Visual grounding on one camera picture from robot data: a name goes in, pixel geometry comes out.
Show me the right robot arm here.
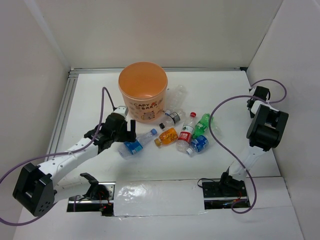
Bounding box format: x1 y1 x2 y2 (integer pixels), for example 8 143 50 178
218 86 289 197

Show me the aluminium frame rail back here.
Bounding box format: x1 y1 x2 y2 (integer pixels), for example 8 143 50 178
68 66 248 76

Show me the clear bottle black label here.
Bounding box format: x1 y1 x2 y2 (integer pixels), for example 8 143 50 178
159 108 186 130

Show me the aluminium frame rail left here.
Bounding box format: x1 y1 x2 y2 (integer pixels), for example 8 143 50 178
46 70 79 155

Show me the orange juice bottle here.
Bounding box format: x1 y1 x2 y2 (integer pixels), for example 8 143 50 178
154 127 178 147

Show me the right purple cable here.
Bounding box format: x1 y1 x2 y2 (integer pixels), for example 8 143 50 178
209 78 288 214

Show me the blue label white cap bottle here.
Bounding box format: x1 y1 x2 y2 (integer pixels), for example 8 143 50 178
186 135 209 156

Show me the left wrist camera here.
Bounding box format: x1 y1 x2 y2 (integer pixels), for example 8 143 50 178
113 106 129 118

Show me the aluminium frame rail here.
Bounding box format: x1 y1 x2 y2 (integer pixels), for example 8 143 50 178
46 70 79 155
68 66 248 76

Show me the water bottle red label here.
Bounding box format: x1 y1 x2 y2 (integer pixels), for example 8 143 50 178
176 112 197 153

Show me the clear bottle blue cap label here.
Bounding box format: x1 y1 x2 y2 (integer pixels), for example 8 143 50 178
117 128 158 158

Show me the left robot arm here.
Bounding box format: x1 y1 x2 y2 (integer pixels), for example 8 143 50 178
12 112 136 217

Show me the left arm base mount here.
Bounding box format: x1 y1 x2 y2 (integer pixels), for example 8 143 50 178
66 173 116 217

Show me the orange plastic capybara bin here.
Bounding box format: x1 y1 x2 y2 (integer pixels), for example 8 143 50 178
118 62 168 123

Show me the clear crushed bottle by bin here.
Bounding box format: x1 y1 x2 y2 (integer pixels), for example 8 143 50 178
167 85 187 112

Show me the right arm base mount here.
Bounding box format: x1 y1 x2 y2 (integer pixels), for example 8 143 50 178
197 172 251 210

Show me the green soda bottle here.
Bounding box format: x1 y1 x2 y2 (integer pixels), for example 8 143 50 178
192 113 210 140

